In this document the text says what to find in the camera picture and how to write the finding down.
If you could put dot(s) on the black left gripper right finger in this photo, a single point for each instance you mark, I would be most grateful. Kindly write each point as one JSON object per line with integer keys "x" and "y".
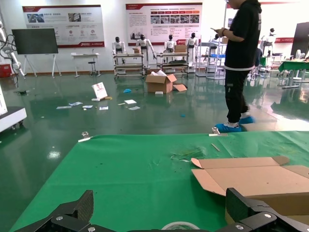
{"x": 251, "y": 212}

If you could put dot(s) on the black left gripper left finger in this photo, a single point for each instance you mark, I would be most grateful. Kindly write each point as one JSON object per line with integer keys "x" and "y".
{"x": 72, "y": 210}

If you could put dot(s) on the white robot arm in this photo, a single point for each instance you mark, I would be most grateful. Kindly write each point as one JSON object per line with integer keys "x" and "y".
{"x": 14, "y": 60}

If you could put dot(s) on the open cardboard box with hole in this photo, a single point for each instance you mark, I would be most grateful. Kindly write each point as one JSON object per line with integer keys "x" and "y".
{"x": 253, "y": 178}

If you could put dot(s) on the small white flat box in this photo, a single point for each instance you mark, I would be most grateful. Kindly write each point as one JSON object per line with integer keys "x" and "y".
{"x": 158, "y": 92}

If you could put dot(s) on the large open cardboard box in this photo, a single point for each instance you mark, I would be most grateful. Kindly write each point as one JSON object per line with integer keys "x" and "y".
{"x": 157, "y": 84}

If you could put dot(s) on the red box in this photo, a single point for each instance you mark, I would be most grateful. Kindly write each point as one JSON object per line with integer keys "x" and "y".
{"x": 4, "y": 70}

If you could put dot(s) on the small cardboard box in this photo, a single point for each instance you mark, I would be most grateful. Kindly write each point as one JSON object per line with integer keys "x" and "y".
{"x": 136, "y": 50}

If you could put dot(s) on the medium cardboard box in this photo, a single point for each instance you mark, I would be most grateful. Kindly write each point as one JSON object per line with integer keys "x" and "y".
{"x": 180, "y": 48}

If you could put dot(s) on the green table cloth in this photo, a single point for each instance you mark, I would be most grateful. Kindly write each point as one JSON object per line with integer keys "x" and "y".
{"x": 120, "y": 174}

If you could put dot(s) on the clear tape roll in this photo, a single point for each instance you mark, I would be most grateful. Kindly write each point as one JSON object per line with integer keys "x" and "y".
{"x": 179, "y": 224}

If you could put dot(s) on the metal cloth clip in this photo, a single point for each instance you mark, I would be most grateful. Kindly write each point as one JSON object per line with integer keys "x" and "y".
{"x": 217, "y": 134}
{"x": 85, "y": 137}

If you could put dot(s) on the thin wooden stick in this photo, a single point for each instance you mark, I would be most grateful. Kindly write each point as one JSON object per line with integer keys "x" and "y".
{"x": 215, "y": 147}

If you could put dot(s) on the white paper sheet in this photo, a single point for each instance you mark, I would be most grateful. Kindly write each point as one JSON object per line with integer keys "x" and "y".
{"x": 87, "y": 106}
{"x": 134, "y": 108}
{"x": 64, "y": 107}
{"x": 103, "y": 108}
{"x": 75, "y": 104}

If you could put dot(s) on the white machine base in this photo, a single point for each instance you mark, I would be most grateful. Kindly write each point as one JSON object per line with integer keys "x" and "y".
{"x": 12, "y": 117}

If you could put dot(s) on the white square pad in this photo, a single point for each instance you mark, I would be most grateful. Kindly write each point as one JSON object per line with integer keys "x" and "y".
{"x": 130, "y": 101}

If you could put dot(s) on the flat cardboard piece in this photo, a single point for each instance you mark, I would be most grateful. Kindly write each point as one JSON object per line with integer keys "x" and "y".
{"x": 179, "y": 87}

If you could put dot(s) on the black stool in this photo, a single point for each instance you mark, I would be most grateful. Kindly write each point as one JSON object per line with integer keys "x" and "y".
{"x": 93, "y": 63}

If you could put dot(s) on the green topped table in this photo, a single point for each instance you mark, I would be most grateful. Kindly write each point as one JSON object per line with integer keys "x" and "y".
{"x": 294, "y": 65}

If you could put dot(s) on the white narrow table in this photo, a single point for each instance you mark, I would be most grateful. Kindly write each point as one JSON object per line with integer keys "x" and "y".
{"x": 84, "y": 55}

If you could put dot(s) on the metal shelf rack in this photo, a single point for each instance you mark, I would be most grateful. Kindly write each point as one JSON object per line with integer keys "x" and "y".
{"x": 128, "y": 65}
{"x": 172, "y": 64}

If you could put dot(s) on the person in black clothes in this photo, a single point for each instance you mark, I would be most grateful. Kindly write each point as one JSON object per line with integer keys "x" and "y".
{"x": 241, "y": 48}

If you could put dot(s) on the white fan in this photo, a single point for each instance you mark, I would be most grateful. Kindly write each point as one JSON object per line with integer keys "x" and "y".
{"x": 300, "y": 53}

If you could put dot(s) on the white black humanoid robot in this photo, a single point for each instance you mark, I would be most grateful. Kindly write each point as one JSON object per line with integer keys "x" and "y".
{"x": 216, "y": 38}
{"x": 192, "y": 42}
{"x": 143, "y": 43}
{"x": 170, "y": 44}
{"x": 118, "y": 46}
{"x": 270, "y": 41}

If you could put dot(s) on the black screen on stand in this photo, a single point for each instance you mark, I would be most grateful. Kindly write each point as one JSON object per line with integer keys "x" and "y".
{"x": 35, "y": 41}

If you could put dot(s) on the tall black panel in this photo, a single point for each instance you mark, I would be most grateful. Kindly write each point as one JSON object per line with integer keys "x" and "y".
{"x": 300, "y": 36}

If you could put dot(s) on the grey metal frame rack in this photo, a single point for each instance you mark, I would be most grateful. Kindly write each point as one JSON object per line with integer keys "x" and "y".
{"x": 212, "y": 65}

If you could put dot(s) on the wall poster with red logo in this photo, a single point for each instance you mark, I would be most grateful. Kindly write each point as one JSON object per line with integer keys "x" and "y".
{"x": 79, "y": 24}

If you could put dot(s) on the wall poster with large photos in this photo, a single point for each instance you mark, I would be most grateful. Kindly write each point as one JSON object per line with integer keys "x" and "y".
{"x": 277, "y": 14}

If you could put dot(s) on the wall poster with photo row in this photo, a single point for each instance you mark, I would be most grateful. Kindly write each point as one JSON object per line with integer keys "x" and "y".
{"x": 164, "y": 19}

